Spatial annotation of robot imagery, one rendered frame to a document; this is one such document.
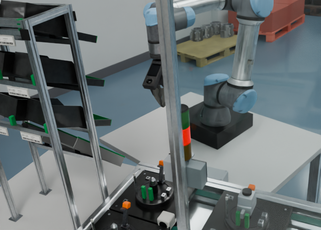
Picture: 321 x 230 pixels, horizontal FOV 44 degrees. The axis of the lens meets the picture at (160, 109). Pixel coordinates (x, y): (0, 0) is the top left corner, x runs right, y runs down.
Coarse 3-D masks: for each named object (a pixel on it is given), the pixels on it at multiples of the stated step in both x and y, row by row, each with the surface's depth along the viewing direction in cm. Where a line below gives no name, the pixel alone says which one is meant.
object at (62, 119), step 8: (32, 104) 129; (40, 104) 127; (56, 104) 140; (32, 112) 129; (40, 112) 127; (56, 112) 125; (64, 112) 128; (72, 112) 130; (80, 112) 133; (32, 120) 129; (40, 120) 127; (56, 120) 126; (64, 120) 129; (72, 120) 131; (80, 120) 134; (96, 120) 140; (104, 120) 143
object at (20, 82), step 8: (0, 32) 110; (8, 32) 108; (16, 32) 107; (40, 40) 128; (48, 40) 126; (56, 40) 125; (64, 40) 123; (0, 80) 119; (8, 80) 118; (16, 80) 118; (24, 80) 141; (32, 88) 114; (64, 88) 133; (72, 88) 131; (0, 120) 131; (16, 128) 127; (24, 128) 125; (32, 128) 124; (72, 128) 140; (80, 128) 138; (48, 136) 121
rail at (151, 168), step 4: (140, 164) 162; (144, 164) 162; (148, 164) 162; (152, 164) 161; (140, 168) 159; (144, 168) 159; (148, 168) 159; (152, 168) 159; (156, 168) 159; (152, 172) 157; (156, 172) 156
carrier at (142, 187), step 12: (144, 180) 150; (156, 180) 147; (132, 192) 145; (144, 192) 136; (156, 192) 140; (168, 192) 139; (120, 204) 140; (132, 204) 139; (144, 204) 136; (156, 204) 135; (168, 204) 137; (132, 216) 134; (144, 216) 133; (156, 216) 132; (168, 216) 129; (168, 228) 128
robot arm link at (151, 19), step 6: (150, 12) 131; (156, 12) 131; (150, 18) 132; (156, 18) 131; (150, 24) 133; (156, 24) 132; (150, 30) 134; (156, 30) 133; (150, 36) 135; (156, 36) 134; (150, 42) 136; (156, 42) 135
